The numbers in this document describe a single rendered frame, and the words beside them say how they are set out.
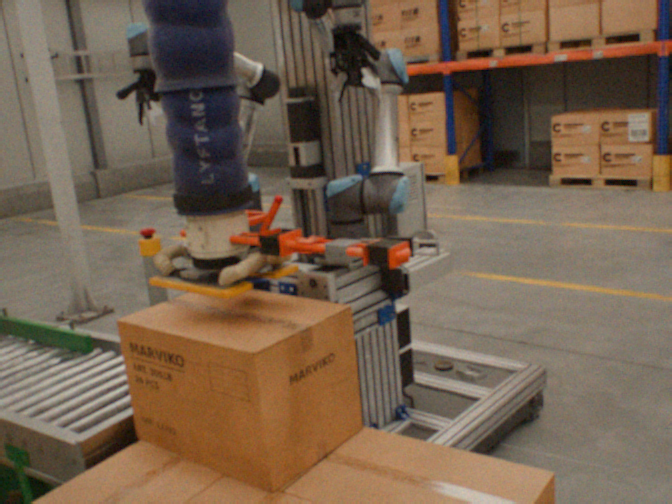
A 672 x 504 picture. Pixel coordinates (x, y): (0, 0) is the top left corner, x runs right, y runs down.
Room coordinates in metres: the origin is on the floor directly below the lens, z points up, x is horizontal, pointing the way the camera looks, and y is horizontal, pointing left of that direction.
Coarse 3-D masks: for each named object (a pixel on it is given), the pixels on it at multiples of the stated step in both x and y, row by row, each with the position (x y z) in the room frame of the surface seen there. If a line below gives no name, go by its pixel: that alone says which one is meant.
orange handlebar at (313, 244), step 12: (252, 216) 2.31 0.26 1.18; (264, 216) 2.23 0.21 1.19; (240, 240) 1.94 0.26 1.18; (252, 240) 1.91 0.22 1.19; (300, 240) 1.81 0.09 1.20; (312, 240) 1.79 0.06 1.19; (324, 240) 1.80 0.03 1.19; (300, 252) 1.79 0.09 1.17; (312, 252) 1.77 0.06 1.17; (324, 252) 1.74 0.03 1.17; (348, 252) 1.69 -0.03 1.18; (360, 252) 1.67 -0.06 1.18; (408, 252) 1.62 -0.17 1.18
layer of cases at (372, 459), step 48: (384, 432) 1.97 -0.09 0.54; (96, 480) 1.86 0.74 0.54; (144, 480) 1.83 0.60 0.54; (192, 480) 1.80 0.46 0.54; (240, 480) 1.78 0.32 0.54; (336, 480) 1.73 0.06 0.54; (384, 480) 1.71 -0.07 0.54; (432, 480) 1.69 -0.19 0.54; (480, 480) 1.67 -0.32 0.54; (528, 480) 1.64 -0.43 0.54
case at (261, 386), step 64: (128, 320) 2.07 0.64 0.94; (192, 320) 2.01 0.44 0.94; (256, 320) 1.95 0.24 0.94; (320, 320) 1.90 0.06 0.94; (128, 384) 2.08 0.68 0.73; (192, 384) 1.87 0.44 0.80; (256, 384) 1.70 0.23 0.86; (320, 384) 1.87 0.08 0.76; (192, 448) 1.90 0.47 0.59; (256, 448) 1.72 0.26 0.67; (320, 448) 1.85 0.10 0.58
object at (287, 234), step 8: (264, 232) 1.89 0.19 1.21; (272, 232) 1.91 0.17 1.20; (280, 232) 1.92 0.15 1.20; (288, 232) 1.85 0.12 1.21; (296, 232) 1.87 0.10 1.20; (264, 240) 1.85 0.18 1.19; (272, 240) 1.83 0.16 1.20; (280, 240) 1.82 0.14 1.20; (288, 240) 1.84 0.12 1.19; (264, 248) 1.85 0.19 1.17; (272, 248) 1.85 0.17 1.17; (280, 248) 1.83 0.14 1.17
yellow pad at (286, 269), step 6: (288, 264) 2.04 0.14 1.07; (270, 270) 2.00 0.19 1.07; (276, 270) 2.00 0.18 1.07; (282, 270) 2.00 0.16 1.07; (288, 270) 2.01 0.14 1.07; (294, 270) 2.03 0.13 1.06; (258, 276) 2.02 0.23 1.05; (264, 276) 2.00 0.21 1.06; (270, 276) 1.98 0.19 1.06; (276, 276) 1.97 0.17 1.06; (282, 276) 1.99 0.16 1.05
